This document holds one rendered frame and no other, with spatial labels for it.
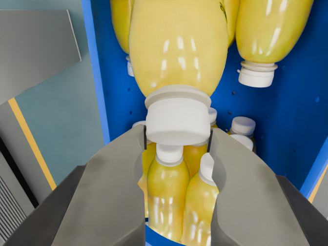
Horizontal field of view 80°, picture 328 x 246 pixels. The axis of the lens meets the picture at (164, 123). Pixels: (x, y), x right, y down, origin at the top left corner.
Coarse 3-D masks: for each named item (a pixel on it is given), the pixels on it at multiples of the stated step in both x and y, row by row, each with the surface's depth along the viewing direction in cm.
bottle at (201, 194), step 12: (192, 180) 27; (204, 180) 25; (192, 192) 26; (204, 192) 25; (216, 192) 24; (192, 204) 26; (204, 204) 25; (192, 216) 27; (204, 216) 25; (192, 228) 28; (204, 228) 26; (192, 240) 29; (204, 240) 27
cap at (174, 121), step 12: (156, 108) 11; (168, 108) 10; (180, 108) 10; (192, 108) 10; (204, 108) 11; (156, 120) 11; (168, 120) 10; (180, 120) 10; (192, 120) 10; (204, 120) 11; (156, 132) 11; (168, 132) 11; (180, 132) 11; (192, 132) 11; (204, 132) 11; (168, 144) 13; (180, 144) 13
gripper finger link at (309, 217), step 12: (288, 180) 8; (288, 192) 7; (300, 192) 7; (300, 204) 7; (300, 216) 7; (312, 216) 7; (312, 228) 6; (324, 228) 6; (312, 240) 6; (324, 240) 6
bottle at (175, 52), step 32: (160, 0) 11; (192, 0) 11; (224, 0) 14; (160, 32) 11; (192, 32) 11; (224, 32) 12; (160, 64) 11; (192, 64) 11; (224, 64) 12; (160, 96) 11; (192, 96) 11
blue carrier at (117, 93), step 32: (96, 0) 21; (320, 0) 24; (96, 32) 21; (320, 32) 25; (96, 64) 20; (288, 64) 29; (320, 64) 25; (128, 96) 33; (224, 96) 39; (256, 96) 35; (288, 96) 30; (320, 96) 24; (128, 128) 36; (224, 128) 42; (256, 128) 37; (288, 128) 31; (320, 128) 23; (288, 160) 30; (320, 160) 17
